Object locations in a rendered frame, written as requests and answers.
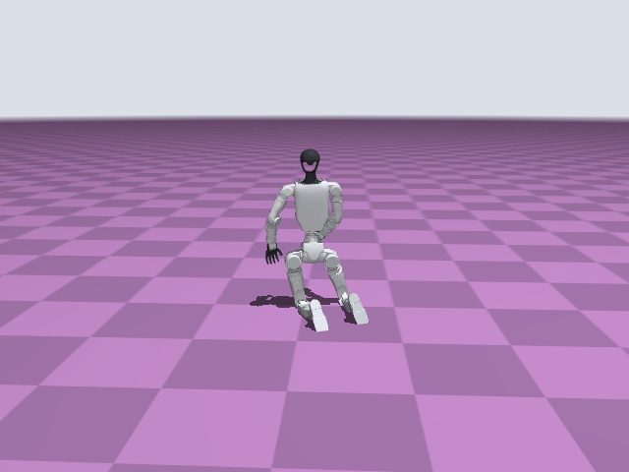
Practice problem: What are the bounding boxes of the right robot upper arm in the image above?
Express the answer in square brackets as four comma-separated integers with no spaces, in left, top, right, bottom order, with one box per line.
[327,182,342,224]

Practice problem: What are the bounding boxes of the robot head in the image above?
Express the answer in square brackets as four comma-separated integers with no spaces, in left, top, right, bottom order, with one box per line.
[300,148,321,184]

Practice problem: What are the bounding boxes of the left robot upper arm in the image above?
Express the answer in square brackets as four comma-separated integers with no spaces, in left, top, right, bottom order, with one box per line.
[266,184,295,226]

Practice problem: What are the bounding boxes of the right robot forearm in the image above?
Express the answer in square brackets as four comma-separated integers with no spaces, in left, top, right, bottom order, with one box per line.
[318,220,340,240]

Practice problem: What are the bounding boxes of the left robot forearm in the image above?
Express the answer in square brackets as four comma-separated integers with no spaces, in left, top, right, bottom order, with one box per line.
[265,222,277,251]

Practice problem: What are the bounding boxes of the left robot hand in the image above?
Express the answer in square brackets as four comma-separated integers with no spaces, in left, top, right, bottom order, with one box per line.
[265,243,282,264]

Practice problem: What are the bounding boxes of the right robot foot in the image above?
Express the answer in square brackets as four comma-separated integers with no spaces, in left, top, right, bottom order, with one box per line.
[348,293,369,325]

